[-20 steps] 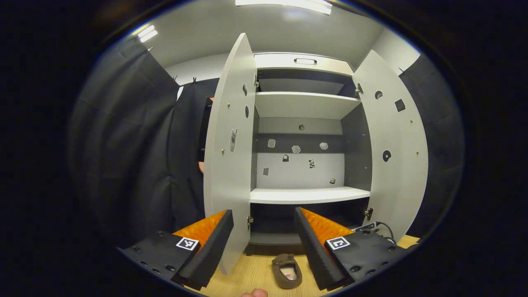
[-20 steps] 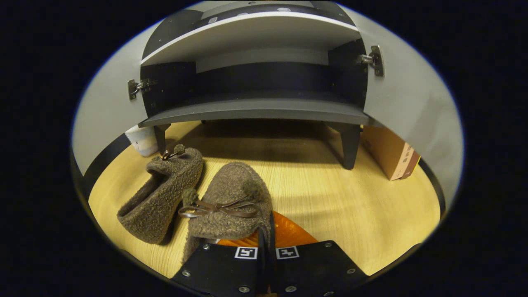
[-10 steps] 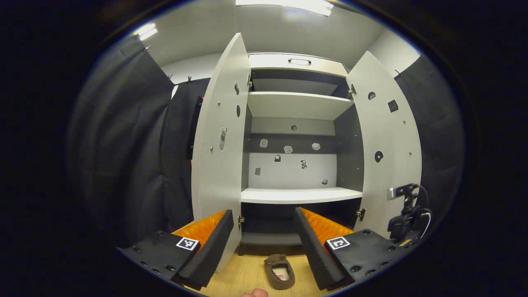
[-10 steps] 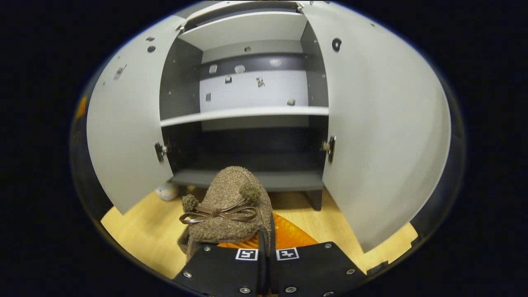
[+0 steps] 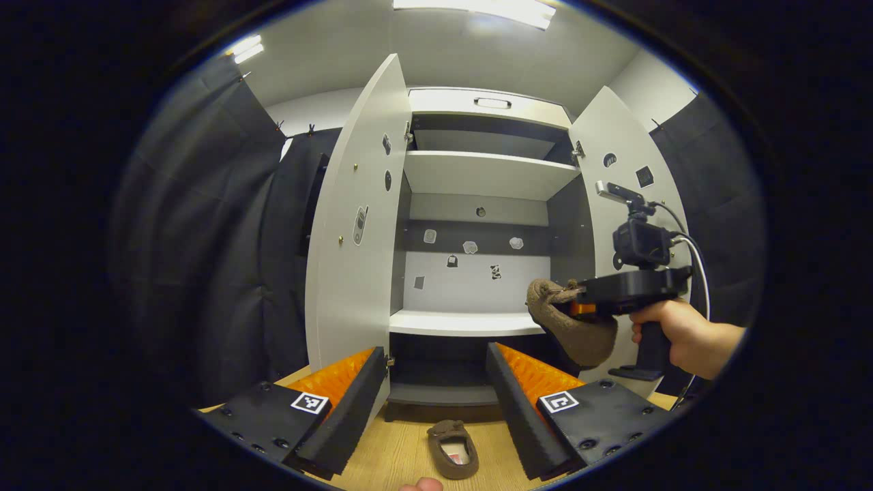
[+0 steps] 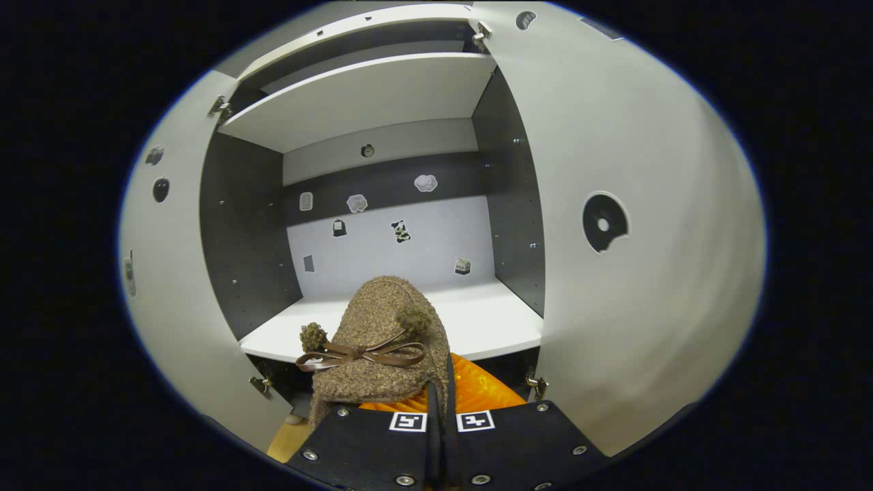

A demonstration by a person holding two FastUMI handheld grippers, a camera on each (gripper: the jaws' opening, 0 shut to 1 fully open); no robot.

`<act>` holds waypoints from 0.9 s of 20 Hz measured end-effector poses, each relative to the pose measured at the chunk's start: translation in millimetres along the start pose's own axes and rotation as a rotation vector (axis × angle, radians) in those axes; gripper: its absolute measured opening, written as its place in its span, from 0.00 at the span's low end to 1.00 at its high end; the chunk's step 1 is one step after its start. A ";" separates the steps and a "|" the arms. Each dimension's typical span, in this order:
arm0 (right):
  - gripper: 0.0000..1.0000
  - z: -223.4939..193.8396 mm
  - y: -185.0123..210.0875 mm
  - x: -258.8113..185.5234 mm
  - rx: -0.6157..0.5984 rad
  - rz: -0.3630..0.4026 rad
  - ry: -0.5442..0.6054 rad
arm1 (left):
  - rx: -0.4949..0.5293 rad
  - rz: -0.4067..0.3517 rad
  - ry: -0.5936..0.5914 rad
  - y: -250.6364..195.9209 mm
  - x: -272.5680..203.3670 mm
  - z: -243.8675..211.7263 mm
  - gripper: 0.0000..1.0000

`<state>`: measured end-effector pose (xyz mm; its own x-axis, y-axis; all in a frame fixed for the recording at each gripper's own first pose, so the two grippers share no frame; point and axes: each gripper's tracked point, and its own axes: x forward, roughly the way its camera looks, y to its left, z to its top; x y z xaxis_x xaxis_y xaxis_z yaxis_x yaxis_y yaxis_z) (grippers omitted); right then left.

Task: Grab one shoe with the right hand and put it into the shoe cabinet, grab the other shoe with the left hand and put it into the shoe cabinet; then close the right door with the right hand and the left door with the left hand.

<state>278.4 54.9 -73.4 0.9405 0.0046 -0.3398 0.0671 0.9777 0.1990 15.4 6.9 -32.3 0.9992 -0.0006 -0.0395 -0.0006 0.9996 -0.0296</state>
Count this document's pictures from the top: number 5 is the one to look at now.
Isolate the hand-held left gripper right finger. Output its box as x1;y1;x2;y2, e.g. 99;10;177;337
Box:
484;341;675;483

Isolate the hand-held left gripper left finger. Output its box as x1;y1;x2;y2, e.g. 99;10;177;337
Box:
196;346;389;482

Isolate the brown fuzzy shoe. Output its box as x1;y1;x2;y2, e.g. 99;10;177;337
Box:
525;278;618;369
428;419;479;479

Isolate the white shoe cabinet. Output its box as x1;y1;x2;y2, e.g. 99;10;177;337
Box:
385;87;597;410

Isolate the large ceiling light panel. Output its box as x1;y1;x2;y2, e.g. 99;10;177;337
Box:
392;0;557;30

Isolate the small ceiling light panel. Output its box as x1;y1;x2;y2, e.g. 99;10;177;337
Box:
228;34;267;65

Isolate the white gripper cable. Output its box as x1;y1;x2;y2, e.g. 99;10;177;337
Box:
648;201;711;410

